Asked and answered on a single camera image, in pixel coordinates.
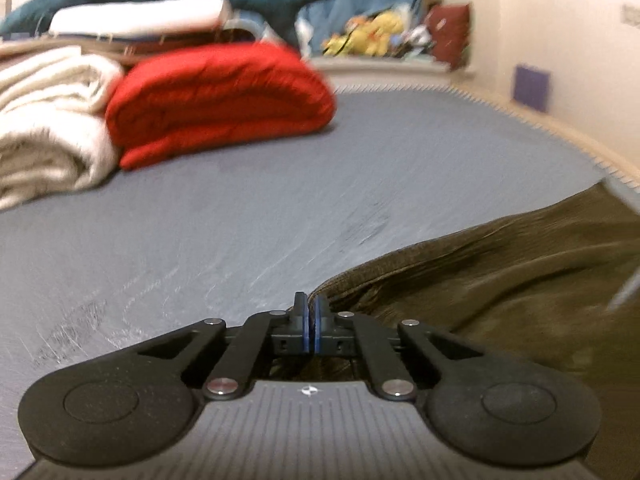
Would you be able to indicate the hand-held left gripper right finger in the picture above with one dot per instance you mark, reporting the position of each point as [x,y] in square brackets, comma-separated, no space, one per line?
[317,327]

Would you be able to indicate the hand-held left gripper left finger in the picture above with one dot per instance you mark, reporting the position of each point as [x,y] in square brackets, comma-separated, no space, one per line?
[303,326]

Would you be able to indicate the olive green fleece pants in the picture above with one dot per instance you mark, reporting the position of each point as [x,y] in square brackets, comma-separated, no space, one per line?
[500,290]

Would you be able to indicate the red folded blanket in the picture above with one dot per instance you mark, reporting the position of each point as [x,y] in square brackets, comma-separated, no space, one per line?
[220,102]

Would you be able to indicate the stone window ledge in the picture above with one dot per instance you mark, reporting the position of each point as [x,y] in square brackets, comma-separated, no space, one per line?
[380,66]

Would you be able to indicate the yellow orange plush toy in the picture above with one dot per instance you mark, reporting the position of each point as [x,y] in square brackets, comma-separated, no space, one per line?
[340,46]

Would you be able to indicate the black white panda plush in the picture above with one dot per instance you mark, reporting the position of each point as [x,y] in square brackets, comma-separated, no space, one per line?
[412,40]

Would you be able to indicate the yellow bear plush toy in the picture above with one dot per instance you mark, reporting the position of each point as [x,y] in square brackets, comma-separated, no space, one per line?
[382,30]

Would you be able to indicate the dark red cushion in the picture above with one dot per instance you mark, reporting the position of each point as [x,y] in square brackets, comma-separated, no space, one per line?
[450,35]

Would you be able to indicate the dark patterned folded cloth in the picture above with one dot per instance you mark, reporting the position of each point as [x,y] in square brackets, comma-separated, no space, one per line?
[150,42]

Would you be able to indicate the cream folded blanket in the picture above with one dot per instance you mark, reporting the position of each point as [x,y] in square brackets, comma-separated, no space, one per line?
[47,125]

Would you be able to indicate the white folded cloth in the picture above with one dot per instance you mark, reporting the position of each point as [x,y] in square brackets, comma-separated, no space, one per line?
[140,12]

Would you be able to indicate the wooden bed frame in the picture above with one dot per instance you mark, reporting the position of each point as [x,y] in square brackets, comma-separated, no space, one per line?
[560,127]

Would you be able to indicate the beige wall switch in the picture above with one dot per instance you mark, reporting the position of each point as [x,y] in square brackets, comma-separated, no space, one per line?
[631,14]

